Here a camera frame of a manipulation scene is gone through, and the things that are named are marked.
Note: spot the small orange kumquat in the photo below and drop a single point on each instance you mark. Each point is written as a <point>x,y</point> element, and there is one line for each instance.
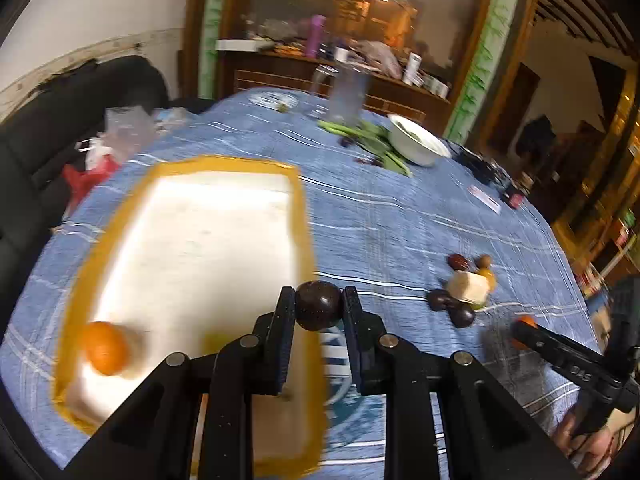
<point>490,279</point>

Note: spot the large orange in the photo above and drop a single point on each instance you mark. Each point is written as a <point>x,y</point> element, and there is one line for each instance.
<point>106,347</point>
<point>522,321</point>

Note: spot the green leafy vegetables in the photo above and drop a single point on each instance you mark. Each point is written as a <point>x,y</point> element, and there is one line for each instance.
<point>372,140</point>

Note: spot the green grape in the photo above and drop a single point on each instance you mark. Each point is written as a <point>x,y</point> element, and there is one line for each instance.
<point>479,305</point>

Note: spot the person's right hand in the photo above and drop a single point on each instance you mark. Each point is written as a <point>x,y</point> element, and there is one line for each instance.
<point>590,447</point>

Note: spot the flat white box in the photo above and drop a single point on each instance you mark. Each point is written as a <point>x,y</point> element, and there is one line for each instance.
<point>242,45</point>

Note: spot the purple bottle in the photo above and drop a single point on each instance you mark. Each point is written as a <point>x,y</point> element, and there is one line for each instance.
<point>315,35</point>

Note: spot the white fruit chunk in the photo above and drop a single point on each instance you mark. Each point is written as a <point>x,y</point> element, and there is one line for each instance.
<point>467,287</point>

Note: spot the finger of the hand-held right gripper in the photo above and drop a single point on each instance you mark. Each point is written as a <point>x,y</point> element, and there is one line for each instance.
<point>565,355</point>

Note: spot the black sofa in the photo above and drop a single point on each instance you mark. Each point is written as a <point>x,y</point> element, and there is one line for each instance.
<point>60,125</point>

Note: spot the clear plastic bag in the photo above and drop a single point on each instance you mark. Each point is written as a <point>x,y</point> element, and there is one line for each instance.
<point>129,127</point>

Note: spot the red date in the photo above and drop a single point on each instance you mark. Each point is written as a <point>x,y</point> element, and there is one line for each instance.
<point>457,261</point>

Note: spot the wood framed mirror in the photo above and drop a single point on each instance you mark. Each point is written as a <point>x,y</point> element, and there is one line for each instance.
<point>450,25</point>

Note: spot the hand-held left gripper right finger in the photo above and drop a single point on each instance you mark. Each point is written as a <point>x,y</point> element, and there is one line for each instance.
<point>351,345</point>

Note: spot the white plate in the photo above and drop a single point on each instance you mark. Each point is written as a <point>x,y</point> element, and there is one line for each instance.
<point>270,100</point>

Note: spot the blue striped tablecloth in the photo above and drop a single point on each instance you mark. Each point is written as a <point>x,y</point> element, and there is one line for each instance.
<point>400,220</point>

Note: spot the red black small box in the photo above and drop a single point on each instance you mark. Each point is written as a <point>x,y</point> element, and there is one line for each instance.
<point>513,196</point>

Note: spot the wooden cabinet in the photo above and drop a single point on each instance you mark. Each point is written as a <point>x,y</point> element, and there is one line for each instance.
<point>280,72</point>

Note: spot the black device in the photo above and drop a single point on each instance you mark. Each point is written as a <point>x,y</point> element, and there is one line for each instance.
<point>477,162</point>

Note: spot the small dark fruit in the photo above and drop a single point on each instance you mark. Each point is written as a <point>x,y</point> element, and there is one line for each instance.
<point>462,316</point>
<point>439,300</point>

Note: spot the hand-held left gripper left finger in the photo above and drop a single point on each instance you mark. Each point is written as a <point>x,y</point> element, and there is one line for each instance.
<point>287,345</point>

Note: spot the drinking glass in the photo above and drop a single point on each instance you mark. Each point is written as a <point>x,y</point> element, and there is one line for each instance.
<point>320,90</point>

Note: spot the red plastic bag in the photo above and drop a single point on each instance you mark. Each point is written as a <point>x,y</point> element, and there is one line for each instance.
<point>85,180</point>

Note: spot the crumpled pale plastic bag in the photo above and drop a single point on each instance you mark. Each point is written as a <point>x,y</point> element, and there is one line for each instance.
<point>382,57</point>

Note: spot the white plastic bag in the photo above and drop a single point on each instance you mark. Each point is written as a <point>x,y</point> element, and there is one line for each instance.
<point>95,152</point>

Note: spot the clear plastic bottle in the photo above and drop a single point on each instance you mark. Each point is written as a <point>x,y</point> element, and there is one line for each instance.
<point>348,95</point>

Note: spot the brown longan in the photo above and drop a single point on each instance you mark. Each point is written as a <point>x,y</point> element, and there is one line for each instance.
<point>483,261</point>

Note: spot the white bowl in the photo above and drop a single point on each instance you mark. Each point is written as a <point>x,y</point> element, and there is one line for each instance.
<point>417,140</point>

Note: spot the white red card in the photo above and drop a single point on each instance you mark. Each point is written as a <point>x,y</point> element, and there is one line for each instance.
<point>485,199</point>

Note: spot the yellow rimmed white tray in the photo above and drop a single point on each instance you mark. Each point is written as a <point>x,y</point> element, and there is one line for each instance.
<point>200,240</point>

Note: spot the dark round passion fruit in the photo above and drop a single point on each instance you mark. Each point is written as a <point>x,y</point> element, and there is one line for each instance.
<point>318,306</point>

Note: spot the white container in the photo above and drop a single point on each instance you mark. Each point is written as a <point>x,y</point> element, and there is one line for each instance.
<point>413,69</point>

